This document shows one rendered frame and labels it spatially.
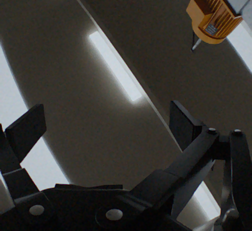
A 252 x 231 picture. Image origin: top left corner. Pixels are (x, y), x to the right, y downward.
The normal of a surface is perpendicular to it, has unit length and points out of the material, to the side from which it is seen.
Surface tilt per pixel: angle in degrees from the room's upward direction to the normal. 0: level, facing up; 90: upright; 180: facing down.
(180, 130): 90
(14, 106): 180
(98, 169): 180
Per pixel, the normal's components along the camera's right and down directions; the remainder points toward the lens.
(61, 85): 0.03, -0.18
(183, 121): -1.00, 0.03
